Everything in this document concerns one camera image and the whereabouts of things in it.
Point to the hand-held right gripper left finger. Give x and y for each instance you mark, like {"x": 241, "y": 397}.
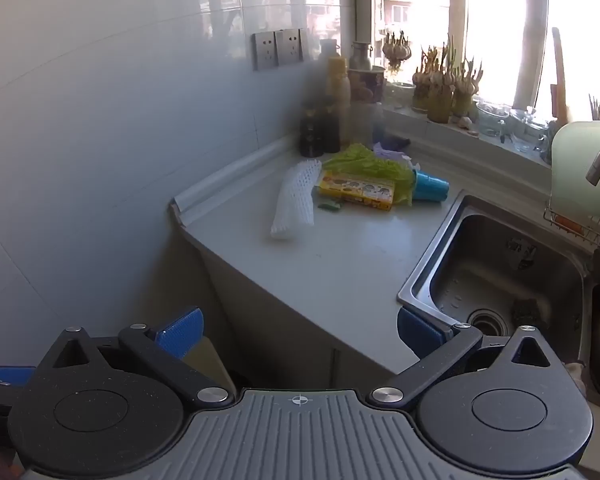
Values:
{"x": 180, "y": 332}

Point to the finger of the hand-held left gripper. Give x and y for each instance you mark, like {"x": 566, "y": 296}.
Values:
{"x": 15, "y": 375}

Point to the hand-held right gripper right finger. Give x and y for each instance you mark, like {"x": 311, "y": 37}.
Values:
{"x": 420, "y": 332}

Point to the blue plastic cups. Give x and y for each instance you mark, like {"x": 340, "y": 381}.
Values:
{"x": 432, "y": 187}

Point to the green and white seasoning sachet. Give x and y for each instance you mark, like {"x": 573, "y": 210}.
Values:
{"x": 330, "y": 205}

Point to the yellow printed box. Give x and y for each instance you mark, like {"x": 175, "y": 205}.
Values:
{"x": 355, "y": 189}

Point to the white foam fruit net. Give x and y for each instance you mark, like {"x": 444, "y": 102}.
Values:
{"x": 295, "y": 195}

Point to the green plastic bag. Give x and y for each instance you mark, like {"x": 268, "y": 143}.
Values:
{"x": 365, "y": 160}

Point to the grey counter cabinet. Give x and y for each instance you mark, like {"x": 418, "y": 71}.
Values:
{"x": 290, "y": 320}

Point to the stainless steel sink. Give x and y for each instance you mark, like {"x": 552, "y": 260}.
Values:
{"x": 505, "y": 260}

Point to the pale purple plastic wrap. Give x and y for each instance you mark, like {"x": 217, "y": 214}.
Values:
{"x": 382, "y": 151}

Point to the black bottle with gold collar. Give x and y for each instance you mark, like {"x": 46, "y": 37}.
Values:
{"x": 331, "y": 132}
{"x": 311, "y": 135}

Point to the glass jar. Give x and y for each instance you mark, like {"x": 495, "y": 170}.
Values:
{"x": 492, "y": 119}
{"x": 527, "y": 130}

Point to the light green cutting board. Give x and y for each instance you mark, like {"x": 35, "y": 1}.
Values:
{"x": 575, "y": 160}

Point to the sprouting garlic cup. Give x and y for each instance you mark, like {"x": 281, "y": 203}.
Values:
{"x": 464, "y": 92}
{"x": 421, "y": 85}
{"x": 440, "y": 95}

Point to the clear plastic cup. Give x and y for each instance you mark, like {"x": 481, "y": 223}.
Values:
{"x": 399, "y": 94}

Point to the purple instant noodle cup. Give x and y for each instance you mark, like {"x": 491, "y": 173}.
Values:
{"x": 366, "y": 85}

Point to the white bottle with yellow cap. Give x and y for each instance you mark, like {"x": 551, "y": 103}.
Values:
{"x": 338, "y": 82}

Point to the hanging garlic bunch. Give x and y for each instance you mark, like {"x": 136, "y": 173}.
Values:
{"x": 397, "y": 50}

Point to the metal canister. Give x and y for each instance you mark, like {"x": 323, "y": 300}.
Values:
{"x": 361, "y": 55}

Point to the chopsticks bundle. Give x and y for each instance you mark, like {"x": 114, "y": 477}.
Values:
{"x": 596, "y": 107}

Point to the wooden cutting board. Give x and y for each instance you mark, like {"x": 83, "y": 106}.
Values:
{"x": 561, "y": 80}

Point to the window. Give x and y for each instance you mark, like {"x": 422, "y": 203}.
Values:
{"x": 500, "y": 20}

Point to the silver wall socket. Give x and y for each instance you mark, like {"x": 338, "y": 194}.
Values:
{"x": 263, "y": 51}
{"x": 287, "y": 47}

